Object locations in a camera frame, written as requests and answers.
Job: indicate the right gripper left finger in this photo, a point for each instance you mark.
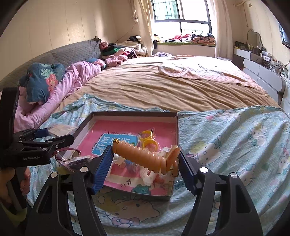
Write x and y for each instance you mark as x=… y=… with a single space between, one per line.
x=50 y=214

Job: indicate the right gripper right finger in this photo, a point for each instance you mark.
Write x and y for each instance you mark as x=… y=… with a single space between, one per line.
x=237 y=214

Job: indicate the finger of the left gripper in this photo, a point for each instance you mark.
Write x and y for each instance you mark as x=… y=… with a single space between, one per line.
x=26 y=146
x=31 y=134

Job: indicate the small cream hair clip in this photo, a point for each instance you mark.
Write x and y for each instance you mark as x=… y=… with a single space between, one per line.
x=118 y=160

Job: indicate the yellow bangles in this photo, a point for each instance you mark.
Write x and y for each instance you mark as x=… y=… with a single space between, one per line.
x=148 y=141

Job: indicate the bag of dark jewelry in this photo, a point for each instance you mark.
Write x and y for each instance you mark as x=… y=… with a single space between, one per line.
x=77 y=164

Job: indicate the small blue jewelry box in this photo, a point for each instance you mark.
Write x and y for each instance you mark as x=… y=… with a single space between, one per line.
x=132 y=167

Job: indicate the cream hair claw clip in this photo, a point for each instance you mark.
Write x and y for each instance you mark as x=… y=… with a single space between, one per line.
x=149 y=177

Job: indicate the person's left hand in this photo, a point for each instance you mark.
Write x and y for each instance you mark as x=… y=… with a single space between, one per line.
x=6 y=176

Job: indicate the pink quilt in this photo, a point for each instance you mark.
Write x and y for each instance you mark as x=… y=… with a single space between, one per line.
x=33 y=115

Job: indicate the dark floral pillow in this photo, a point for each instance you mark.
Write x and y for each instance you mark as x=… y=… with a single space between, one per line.
x=40 y=81

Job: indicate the Hello Kitty blue sheet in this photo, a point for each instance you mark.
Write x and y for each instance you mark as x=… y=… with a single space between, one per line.
x=252 y=142

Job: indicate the pink book with blue label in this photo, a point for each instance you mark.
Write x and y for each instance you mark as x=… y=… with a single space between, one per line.
x=123 y=137

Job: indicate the dark cardboard tray box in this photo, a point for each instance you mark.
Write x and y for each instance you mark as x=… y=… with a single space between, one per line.
x=129 y=116

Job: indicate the grey quilted headboard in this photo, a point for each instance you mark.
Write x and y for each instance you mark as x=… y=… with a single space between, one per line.
x=65 y=55

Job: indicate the tan bed blanket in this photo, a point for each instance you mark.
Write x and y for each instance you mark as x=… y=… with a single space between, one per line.
x=137 y=83

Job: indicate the white drawer cabinet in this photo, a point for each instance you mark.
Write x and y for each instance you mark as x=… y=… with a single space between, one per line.
x=285 y=102

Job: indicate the pile of clothes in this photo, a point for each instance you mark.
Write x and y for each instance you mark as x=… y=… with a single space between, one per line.
x=132 y=48

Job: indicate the white grey low cabinet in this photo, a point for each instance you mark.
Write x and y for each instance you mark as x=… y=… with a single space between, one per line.
x=267 y=79

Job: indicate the pink floral thin blanket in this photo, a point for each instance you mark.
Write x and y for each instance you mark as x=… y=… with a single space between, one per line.
x=207 y=68

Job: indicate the cream curtain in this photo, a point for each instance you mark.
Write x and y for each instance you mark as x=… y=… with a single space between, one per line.
x=145 y=17

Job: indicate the window seat clothes pile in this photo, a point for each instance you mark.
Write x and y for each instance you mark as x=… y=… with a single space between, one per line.
x=197 y=39

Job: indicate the black flat television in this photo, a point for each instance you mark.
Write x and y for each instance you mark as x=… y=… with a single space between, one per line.
x=284 y=38

